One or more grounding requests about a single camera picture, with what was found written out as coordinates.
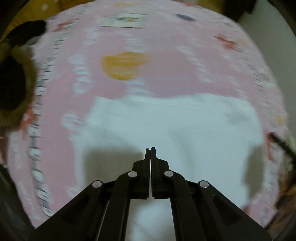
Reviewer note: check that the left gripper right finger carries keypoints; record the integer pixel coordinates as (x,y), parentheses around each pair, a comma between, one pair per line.
(199,210)

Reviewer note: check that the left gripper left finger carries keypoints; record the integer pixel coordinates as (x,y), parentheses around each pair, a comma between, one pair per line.
(100,211)

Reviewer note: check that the white zip hoodie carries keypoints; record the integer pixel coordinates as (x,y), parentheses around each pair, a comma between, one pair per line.
(201,136)

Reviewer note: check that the person right hand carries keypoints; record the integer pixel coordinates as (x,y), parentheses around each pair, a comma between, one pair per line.
(287,185)

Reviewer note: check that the black fur-trimmed coat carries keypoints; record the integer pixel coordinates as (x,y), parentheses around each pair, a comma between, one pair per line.
(18,72)

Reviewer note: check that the pink patterned bed blanket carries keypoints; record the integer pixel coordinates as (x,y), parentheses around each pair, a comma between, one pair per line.
(113,49)

